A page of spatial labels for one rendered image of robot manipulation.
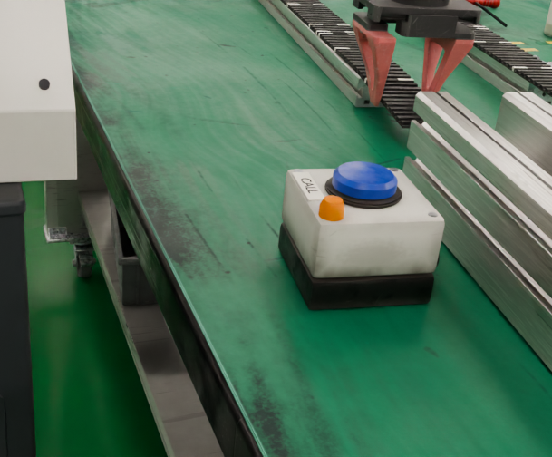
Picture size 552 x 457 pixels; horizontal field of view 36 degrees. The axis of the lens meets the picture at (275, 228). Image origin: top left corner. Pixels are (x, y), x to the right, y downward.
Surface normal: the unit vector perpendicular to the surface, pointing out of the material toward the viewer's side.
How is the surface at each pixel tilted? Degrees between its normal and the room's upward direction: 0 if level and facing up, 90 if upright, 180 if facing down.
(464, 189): 90
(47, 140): 90
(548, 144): 90
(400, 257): 90
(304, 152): 0
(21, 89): 42
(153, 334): 0
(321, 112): 0
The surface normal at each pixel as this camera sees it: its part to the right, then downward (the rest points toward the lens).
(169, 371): 0.09, -0.88
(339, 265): 0.24, 0.47
